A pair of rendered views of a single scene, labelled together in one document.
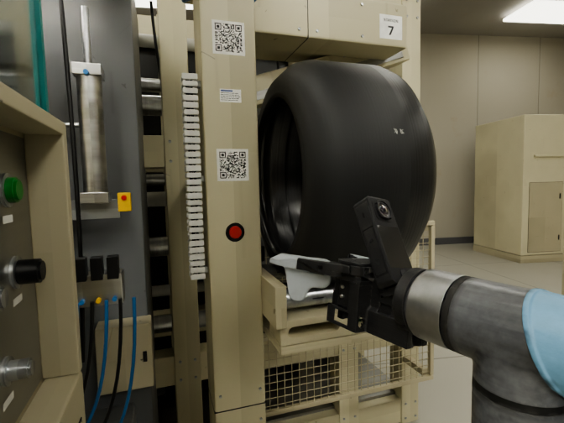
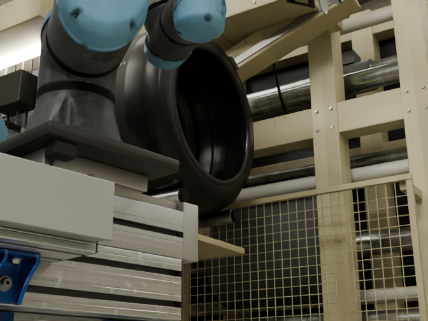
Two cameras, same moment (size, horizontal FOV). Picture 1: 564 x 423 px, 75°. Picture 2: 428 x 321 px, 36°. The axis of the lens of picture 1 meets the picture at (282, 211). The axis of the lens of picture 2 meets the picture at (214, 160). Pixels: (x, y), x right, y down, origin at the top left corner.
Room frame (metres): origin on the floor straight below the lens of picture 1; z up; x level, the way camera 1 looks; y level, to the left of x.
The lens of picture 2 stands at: (-0.09, -1.72, 0.41)
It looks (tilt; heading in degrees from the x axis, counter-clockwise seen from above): 19 degrees up; 51
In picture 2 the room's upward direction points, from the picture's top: straight up
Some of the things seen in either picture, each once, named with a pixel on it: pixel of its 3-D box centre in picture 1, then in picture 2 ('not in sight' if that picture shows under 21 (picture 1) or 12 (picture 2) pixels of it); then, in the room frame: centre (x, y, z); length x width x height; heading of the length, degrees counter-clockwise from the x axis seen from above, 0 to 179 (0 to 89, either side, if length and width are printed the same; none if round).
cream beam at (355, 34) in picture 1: (313, 31); (242, 14); (1.36, -0.13, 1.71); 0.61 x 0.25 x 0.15; 108
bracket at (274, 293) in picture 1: (259, 284); not in sight; (0.98, 0.07, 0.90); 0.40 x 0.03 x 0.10; 18
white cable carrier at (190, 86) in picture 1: (195, 178); not in sight; (0.88, 0.20, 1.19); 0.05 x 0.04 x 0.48; 18
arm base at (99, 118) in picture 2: not in sight; (74, 127); (0.33, -0.89, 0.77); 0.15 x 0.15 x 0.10
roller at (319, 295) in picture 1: (344, 291); (135, 204); (0.91, -0.15, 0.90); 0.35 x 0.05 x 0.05; 108
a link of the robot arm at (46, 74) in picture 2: not in sight; (79, 55); (0.33, -0.90, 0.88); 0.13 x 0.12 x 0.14; 72
